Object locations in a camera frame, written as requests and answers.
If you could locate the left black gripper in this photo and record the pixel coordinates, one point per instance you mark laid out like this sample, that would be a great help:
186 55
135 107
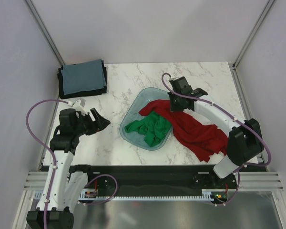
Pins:
101 124

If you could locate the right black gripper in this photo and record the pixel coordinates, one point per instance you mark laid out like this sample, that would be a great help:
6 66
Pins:
172 107

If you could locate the clear teal plastic bin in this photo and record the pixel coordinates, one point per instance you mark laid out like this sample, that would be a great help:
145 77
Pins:
144 97

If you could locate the red t shirt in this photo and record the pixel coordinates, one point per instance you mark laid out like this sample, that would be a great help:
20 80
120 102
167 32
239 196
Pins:
202 140

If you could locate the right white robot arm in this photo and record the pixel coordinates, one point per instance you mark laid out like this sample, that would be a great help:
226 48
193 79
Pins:
244 136

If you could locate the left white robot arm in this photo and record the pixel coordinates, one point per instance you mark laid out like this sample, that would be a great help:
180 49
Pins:
62 189

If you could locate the folded grey-blue t shirt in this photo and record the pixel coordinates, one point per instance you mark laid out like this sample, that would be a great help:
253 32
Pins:
82 77

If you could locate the green t shirt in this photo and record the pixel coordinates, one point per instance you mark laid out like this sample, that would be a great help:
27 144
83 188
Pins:
153 127

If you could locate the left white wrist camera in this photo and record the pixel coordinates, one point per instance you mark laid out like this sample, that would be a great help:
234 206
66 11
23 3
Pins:
78 105

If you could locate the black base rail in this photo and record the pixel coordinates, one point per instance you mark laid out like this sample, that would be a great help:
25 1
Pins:
159 181

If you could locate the white slotted cable duct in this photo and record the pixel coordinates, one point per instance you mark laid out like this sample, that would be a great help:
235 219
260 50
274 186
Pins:
205 196

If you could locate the right aluminium frame post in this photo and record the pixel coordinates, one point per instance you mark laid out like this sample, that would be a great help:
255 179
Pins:
257 25

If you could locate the aluminium frame post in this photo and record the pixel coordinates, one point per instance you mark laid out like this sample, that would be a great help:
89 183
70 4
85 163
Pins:
32 8
257 25

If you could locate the left aluminium frame post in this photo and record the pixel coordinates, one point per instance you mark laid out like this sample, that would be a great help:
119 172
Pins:
32 8

